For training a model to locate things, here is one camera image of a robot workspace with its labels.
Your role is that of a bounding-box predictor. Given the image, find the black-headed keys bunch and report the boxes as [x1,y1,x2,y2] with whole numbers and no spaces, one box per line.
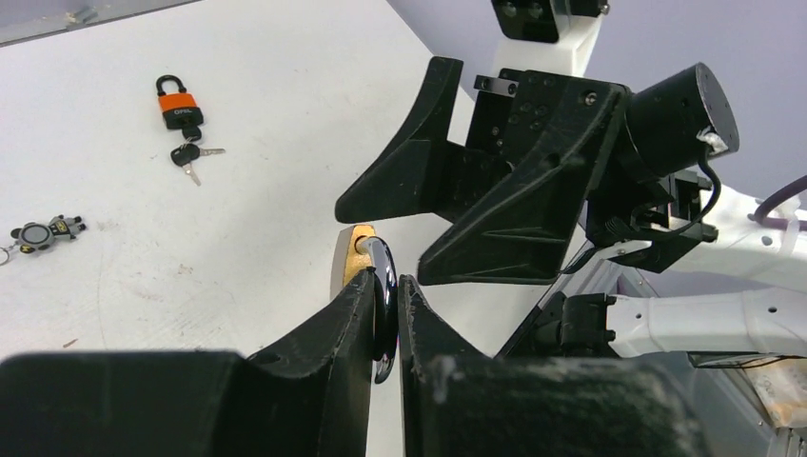
[169,127,226,186]

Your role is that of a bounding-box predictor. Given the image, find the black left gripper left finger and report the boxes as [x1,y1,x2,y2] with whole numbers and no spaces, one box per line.
[1,277,372,456]

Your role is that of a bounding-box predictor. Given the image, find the orange black padlock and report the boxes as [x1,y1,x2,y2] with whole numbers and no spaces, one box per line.
[155,74,204,130]

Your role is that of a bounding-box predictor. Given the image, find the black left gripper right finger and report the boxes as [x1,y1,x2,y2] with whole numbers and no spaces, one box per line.
[398,275,710,456]

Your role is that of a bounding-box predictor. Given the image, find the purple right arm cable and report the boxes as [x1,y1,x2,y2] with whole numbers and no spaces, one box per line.
[748,174,807,231]

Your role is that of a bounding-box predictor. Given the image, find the large brass padlock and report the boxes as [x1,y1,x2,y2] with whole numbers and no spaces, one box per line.
[329,225,399,385]

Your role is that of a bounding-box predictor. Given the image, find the aluminium table frame rail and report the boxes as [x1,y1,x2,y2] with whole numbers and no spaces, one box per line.
[1,0,194,47]

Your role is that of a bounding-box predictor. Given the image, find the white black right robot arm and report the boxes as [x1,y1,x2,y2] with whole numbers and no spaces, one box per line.
[335,1,806,368]

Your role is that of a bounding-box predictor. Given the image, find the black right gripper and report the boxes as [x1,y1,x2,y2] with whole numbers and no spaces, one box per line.
[417,63,739,285]

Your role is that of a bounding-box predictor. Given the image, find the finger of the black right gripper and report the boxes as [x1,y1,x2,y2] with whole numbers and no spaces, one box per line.
[335,57,504,224]

